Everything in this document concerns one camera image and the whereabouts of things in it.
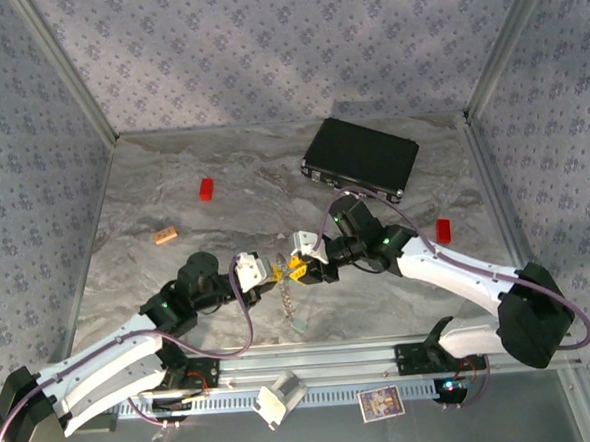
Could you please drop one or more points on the key with green cover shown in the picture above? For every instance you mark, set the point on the key with green cover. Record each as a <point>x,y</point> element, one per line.
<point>299,325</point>

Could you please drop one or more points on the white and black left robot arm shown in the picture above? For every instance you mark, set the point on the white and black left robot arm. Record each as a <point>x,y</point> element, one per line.
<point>108,357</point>

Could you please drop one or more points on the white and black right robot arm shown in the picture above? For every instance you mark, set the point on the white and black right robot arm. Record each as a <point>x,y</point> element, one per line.
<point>453,271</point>

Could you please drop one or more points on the tan wooden block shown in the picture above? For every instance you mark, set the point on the tan wooden block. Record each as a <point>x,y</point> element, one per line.
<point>166,236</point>

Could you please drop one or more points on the black hard case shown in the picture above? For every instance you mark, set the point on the black hard case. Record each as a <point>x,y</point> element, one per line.
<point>361,159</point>

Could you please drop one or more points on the red block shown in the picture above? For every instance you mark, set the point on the red block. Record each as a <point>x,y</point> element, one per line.
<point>444,231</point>
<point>206,189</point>

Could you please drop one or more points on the black controller board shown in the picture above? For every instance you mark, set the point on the black controller board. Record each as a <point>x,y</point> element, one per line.
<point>173,405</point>
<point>453,389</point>

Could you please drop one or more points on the colourful picture card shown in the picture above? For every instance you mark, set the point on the colourful picture card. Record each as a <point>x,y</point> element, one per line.
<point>381,403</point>

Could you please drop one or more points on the dark grey flat bar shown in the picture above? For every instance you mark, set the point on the dark grey flat bar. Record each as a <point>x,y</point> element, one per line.
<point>103,423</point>

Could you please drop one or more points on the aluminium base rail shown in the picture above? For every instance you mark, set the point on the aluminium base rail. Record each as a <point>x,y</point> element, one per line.
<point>309,363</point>

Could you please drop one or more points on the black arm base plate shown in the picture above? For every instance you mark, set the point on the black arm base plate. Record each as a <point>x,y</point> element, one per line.
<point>211,374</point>
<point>408,357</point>

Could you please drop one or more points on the aluminium side rail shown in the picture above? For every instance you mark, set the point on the aluminium side rail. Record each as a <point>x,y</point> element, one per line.
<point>494,194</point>
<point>92,238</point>

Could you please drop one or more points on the white plastic mount bracket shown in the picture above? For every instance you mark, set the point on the white plastic mount bracket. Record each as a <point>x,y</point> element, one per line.
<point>278,400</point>

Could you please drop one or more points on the aluminium frame post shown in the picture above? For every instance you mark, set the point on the aluminium frame post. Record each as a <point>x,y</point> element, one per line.
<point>69,69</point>
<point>507,43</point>

